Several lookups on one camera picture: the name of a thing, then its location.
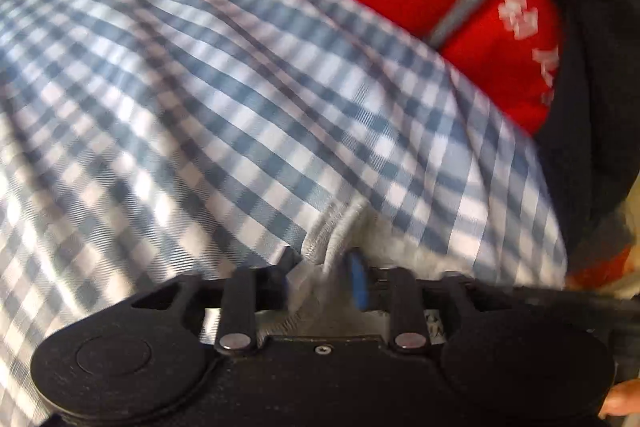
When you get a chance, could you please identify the light grey printed pants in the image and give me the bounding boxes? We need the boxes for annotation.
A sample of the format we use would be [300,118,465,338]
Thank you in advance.
[286,196,473,313]

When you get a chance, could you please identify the black jacket sleeve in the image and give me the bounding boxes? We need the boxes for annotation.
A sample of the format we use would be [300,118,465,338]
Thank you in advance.
[534,0,639,253]

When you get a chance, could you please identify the blue white checked bedsheet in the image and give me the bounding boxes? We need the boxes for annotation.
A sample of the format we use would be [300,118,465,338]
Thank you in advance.
[1,0,567,426]

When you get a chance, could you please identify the person's right hand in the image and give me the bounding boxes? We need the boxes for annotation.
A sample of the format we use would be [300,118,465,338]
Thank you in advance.
[599,378,640,418]

